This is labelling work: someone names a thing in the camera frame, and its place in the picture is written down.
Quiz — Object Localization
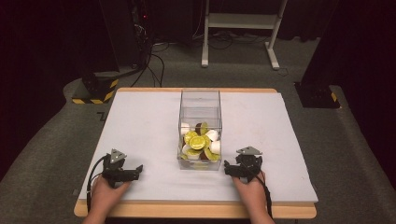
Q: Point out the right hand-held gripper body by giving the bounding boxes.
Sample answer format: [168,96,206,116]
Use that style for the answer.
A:
[234,146,264,184]

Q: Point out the person's left hand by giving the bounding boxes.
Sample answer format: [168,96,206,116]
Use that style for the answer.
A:
[90,175,132,216]

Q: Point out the person's right hand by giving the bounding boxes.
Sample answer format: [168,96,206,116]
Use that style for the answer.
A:
[232,171,268,216]

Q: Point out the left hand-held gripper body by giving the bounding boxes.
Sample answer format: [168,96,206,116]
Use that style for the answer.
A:
[101,148,129,189]

